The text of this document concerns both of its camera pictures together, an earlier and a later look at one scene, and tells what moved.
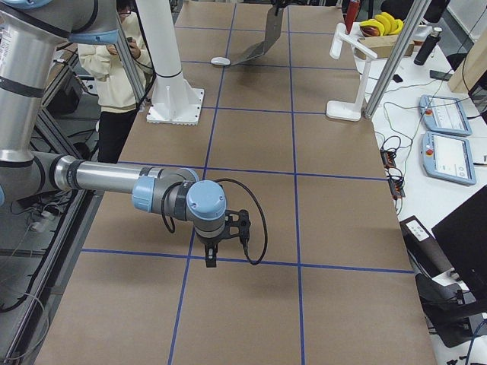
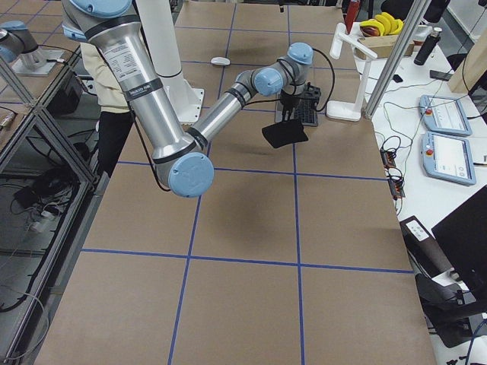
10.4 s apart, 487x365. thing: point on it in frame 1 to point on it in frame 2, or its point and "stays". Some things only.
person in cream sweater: [119, 105] stays
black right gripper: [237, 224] to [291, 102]
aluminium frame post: [414, 17] stays
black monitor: [463, 236] stays
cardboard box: [382, 46] stays
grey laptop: [273, 32] to [306, 111]
